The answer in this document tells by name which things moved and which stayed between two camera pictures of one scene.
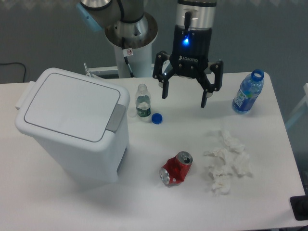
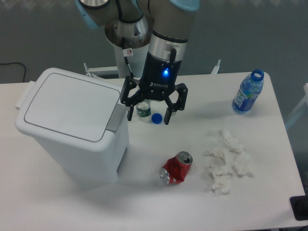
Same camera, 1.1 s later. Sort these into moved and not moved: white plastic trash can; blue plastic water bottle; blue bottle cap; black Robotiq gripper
Moved: black Robotiq gripper
Not moved: white plastic trash can; blue bottle cap; blue plastic water bottle
